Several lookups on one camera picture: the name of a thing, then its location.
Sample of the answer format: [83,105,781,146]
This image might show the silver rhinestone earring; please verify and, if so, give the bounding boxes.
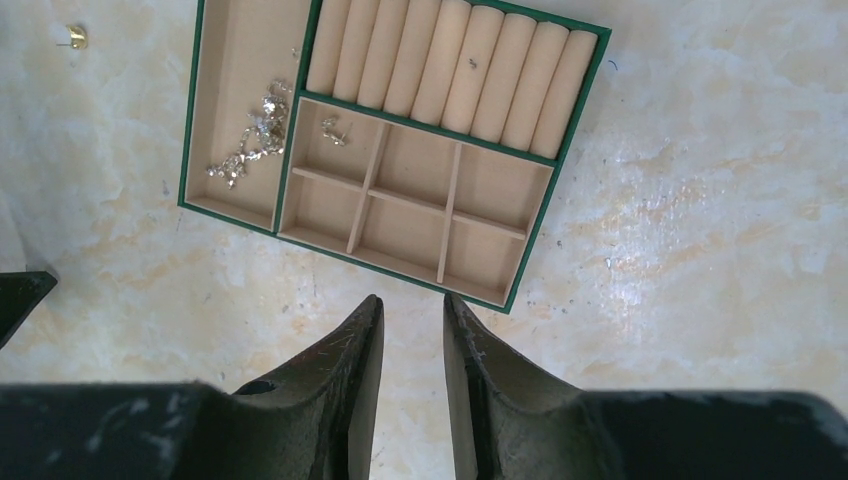
[321,116,353,147]

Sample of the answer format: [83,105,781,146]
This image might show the gold earring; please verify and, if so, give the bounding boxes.
[57,24,89,50]

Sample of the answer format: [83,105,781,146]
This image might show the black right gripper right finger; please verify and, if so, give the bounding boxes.
[443,294,847,479]

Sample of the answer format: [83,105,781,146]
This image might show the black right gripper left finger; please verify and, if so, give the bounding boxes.
[1,295,384,479]

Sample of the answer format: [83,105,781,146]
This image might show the silver rhinestone chain necklace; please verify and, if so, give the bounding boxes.
[205,80,294,191]

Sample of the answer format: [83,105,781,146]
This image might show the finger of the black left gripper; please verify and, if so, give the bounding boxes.
[0,271,58,347]

